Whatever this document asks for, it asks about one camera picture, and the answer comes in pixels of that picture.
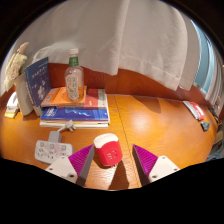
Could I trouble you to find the small yellow book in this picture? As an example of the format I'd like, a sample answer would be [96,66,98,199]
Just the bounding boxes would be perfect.
[4,108,19,119]

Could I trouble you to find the red and white charger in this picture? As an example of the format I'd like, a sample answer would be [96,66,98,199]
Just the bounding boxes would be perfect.
[92,132,124,167]

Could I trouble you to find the white flat book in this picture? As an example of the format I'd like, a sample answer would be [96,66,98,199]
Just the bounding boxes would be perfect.
[39,118,111,129]

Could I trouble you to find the white curtain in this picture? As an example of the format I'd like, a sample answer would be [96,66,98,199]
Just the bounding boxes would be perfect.
[6,0,201,92]

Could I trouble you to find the upright blue book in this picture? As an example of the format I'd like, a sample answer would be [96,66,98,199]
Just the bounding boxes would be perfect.
[24,56,53,108]

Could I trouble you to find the white power strip cable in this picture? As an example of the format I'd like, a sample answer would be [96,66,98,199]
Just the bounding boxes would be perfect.
[57,119,77,134]

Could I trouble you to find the clear green-labelled bottle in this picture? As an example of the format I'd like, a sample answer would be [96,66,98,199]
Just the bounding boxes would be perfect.
[64,48,85,102]

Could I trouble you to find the white ceramic vase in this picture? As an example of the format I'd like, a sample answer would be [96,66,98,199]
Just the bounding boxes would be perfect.
[13,72,35,117]

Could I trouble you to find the white and pink flowers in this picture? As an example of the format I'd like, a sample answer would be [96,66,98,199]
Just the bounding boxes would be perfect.
[3,41,30,93]

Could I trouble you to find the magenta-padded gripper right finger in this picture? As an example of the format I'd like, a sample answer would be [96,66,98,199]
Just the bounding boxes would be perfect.
[132,143,181,186]

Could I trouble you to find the blue flat book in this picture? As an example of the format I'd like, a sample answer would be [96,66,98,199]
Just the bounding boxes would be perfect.
[40,105,110,122]

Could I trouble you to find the small dark grey object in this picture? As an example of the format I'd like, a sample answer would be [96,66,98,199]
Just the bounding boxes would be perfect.
[200,121,211,132]

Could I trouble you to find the light blue window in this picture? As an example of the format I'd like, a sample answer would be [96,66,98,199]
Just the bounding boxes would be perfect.
[193,23,218,98]

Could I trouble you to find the orange flat book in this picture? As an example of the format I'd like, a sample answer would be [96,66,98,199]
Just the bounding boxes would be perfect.
[40,85,88,108]

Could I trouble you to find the white power strip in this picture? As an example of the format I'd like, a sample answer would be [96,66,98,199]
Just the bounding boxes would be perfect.
[34,130,74,165]

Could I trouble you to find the small white book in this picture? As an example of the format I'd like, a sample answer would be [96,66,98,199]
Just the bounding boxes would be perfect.
[6,91,20,111]

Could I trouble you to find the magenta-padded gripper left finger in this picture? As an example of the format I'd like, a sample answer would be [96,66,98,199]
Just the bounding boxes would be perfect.
[44,143,96,187]

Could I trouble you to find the upright grey book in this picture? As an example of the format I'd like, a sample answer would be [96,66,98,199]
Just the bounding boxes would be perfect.
[33,104,44,117]

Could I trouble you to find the red flat book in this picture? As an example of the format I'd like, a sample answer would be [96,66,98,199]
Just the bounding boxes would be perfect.
[83,88,108,110]

